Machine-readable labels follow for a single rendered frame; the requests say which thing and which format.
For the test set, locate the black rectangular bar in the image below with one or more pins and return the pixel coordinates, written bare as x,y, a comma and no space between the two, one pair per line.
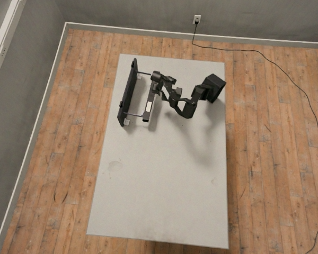
149,104

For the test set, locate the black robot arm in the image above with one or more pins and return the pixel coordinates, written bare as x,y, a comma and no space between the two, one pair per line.
165,84

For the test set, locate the black rectangular panel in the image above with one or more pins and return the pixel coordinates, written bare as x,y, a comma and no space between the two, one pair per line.
128,93

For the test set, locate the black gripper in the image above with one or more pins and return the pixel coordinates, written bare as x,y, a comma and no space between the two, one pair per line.
156,90

